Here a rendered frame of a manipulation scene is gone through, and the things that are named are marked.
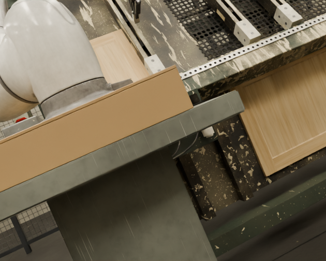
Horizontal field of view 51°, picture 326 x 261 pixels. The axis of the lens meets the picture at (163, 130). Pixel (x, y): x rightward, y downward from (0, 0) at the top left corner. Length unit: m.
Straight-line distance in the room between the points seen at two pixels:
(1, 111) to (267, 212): 1.20
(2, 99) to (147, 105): 0.39
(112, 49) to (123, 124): 1.17
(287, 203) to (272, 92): 0.59
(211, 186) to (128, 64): 0.73
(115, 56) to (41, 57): 0.97
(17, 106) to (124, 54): 0.90
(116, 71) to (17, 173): 1.10
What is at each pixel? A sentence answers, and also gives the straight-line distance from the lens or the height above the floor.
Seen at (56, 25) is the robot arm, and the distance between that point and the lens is 0.76.
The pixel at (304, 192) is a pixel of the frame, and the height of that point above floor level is 0.17.
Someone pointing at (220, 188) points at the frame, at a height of 0.30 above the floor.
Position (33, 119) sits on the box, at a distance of 1.23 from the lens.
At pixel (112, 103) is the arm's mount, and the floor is 0.81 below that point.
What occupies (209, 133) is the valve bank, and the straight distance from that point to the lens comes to 1.42.
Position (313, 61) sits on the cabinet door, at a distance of 2.09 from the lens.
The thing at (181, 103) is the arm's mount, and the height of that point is 0.76.
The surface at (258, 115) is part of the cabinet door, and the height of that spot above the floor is 0.56.
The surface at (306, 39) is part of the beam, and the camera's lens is 1.80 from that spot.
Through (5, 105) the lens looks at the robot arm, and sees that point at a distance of 0.87.
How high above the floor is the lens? 0.76
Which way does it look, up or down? 2 degrees down
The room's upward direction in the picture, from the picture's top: 23 degrees counter-clockwise
